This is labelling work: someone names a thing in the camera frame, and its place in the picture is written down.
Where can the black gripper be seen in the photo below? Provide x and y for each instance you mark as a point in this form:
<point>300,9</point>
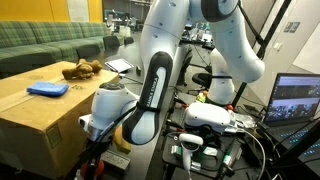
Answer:
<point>99,148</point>

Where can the dark grey board eraser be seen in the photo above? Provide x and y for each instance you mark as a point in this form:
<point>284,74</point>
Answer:
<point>116,160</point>

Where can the blue sponge cloth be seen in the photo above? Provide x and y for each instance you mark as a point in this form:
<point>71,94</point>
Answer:
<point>48,89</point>

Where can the brown plush moose toy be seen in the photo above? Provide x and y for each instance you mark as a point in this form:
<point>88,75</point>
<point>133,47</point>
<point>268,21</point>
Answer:
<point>81,70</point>

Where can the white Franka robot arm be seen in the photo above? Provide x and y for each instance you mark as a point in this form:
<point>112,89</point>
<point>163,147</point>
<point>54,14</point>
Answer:
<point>160,86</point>

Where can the large cardboard box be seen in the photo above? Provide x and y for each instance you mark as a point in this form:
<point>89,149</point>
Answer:
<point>40,120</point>

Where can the white VR controller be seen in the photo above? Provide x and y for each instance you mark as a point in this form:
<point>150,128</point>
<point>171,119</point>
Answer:
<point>190,140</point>

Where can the white notebook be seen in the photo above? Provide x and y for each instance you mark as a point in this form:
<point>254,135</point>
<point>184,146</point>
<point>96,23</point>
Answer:
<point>119,65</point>

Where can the small black block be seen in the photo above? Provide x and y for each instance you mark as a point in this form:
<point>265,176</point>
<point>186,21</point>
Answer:
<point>138,70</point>

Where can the black chair back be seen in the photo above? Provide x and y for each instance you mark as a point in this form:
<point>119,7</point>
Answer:
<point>111,42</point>
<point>128,40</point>
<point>88,50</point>

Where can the black equipment tray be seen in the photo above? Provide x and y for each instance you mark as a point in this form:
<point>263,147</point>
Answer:
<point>213,163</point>

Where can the white VR headset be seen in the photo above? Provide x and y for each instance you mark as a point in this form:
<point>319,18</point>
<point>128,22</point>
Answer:
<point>206,115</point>

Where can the yellow bottle with orange cap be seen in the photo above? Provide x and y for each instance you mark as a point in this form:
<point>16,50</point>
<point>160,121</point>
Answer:
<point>201,97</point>

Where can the black office chair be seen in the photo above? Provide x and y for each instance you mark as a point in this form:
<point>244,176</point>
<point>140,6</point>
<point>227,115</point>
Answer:
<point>201,79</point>

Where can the green plaid sofa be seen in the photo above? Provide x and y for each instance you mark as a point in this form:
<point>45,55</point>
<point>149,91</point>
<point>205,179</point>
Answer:
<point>33,40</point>

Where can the black stand pole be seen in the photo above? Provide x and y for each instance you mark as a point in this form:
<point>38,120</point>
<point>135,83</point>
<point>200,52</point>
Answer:
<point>240,95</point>

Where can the open black laptop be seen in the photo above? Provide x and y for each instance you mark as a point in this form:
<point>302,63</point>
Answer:
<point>293,96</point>

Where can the grey wall switch plate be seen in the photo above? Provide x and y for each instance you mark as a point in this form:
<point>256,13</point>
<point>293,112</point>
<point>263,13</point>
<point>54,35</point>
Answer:
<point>291,27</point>

